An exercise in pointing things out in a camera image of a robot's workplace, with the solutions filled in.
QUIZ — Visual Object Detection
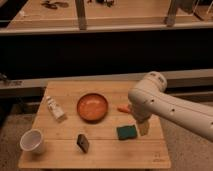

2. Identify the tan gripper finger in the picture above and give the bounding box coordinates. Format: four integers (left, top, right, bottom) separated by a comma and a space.
138, 120, 150, 136

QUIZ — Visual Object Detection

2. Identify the dark eraser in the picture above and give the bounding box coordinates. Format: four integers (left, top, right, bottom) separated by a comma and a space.
77, 134, 89, 153

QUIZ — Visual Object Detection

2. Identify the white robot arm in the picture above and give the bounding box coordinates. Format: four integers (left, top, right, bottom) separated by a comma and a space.
128, 71, 213, 142

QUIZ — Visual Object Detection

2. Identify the green sponge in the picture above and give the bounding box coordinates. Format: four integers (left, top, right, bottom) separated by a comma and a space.
116, 125, 137, 140

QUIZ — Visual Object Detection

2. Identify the orange carrot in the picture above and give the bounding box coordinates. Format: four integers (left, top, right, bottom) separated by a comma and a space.
117, 105, 131, 114

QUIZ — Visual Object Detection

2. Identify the orange round plate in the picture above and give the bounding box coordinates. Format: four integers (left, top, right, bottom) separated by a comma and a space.
76, 93, 108, 122

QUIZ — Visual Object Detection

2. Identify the wooden small table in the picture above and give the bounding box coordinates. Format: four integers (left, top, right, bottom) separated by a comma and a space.
19, 81, 171, 169

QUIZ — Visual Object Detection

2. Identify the white tube bottle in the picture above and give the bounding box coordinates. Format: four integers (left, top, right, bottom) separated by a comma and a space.
46, 96, 65, 121

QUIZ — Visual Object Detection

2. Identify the white paper cup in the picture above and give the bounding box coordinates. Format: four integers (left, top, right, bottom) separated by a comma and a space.
20, 129, 45, 154

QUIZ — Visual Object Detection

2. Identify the black object on bench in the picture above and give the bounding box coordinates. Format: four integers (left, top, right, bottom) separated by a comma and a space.
96, 0, 115, 7

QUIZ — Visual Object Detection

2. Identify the dark tool on bench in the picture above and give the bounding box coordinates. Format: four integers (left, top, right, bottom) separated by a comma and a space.
41, 0, 69, 10

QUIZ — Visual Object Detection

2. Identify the right metal post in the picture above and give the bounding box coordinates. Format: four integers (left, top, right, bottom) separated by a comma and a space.
164, 0, 179, 27

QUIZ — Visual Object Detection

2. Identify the metal post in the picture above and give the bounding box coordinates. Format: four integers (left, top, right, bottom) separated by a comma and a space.
75, 0, 87, 30
164, 0, 179, 27

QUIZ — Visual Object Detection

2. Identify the left metal post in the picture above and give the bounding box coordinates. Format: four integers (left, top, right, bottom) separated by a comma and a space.
75, 0, 87, 30

